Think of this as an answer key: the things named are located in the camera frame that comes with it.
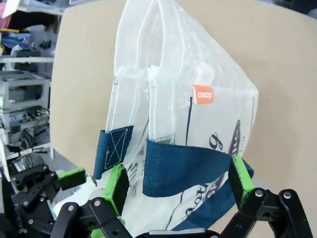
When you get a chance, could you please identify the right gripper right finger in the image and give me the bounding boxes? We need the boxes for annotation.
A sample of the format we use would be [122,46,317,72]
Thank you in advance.
[222,155,311,238]

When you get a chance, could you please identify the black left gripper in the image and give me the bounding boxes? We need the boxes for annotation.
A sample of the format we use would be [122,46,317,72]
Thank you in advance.
[0,165,86,238]

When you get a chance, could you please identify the white metal storage rack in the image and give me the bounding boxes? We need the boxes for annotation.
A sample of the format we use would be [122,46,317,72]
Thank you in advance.
[0,56,54,159]

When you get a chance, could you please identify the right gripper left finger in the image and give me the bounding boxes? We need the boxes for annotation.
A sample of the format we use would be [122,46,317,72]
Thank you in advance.
[53,163,130,238]

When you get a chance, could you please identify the clear shopping bag blue handles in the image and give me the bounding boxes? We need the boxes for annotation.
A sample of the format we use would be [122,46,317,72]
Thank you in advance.
[93,0,260,230]

